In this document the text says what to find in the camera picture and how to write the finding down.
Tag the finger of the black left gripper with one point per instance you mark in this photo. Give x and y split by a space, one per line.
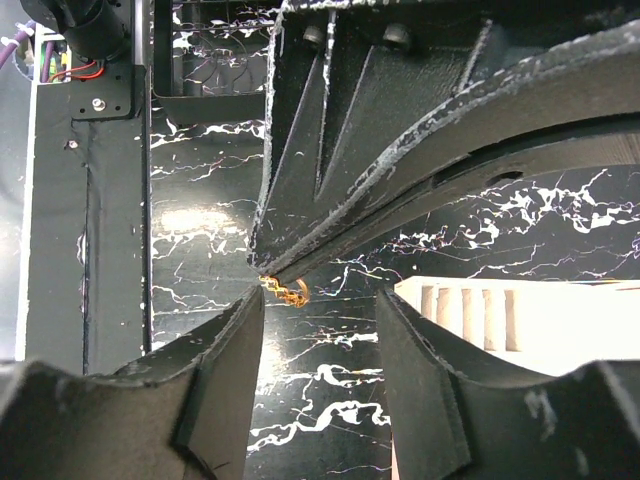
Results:
367 99
521 159

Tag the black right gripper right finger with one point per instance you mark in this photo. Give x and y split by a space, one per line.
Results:
458 412

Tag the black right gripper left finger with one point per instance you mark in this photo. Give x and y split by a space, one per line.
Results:
181 412

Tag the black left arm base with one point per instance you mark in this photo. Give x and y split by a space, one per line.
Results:
105 41

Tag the pink jewelry box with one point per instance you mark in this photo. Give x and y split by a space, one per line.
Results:
551 327

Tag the black wire dish rack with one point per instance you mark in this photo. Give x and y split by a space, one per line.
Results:
210 59

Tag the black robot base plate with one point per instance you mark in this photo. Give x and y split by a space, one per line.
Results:
84 294

